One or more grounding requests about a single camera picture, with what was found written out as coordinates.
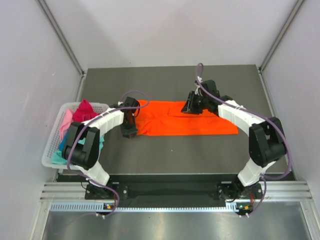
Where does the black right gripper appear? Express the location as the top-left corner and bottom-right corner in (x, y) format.
(181, 91), (210, 115)

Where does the orange t shirt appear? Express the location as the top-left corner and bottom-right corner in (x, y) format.
(135, 100), (239, 137)

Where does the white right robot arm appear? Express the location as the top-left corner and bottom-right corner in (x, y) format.
(181, 91), (287, 199)

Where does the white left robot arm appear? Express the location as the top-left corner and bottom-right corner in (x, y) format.
(61, 105), (141, 199)

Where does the magenta t shirt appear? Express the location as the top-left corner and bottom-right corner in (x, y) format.
(72, 99), (98, 123)

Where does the pink t shirt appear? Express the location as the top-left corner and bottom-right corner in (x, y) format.
(59, 109), (74, 142)

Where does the blue t shirt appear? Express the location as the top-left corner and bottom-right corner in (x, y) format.
(58, 135), (67, 152)

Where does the teal t shirt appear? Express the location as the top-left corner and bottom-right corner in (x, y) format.
(51, 135), (105, 165)

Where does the white plastic laundry basket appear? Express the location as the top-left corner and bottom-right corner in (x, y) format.
(41, 101), (109, 171)

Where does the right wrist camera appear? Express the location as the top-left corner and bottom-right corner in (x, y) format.
(194, 79), (221, 98)

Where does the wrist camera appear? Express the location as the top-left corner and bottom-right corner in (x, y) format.
(118, 96), (140, 113)
(194, 79), (221, 98)

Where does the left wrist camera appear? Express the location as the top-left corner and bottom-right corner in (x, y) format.
(118, 96), (140, 113)

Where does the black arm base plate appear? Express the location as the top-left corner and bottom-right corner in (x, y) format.
(84, 181), (265, 202)

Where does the slotted grey cable duct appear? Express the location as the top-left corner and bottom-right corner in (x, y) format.
(50, 202), (253, 213)

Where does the left aluminium frame post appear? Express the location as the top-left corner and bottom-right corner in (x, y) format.
(35, 0), (85, 77)

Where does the aluminium corner frame post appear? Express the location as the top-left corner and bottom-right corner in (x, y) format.
(257, 0), (306, 74)

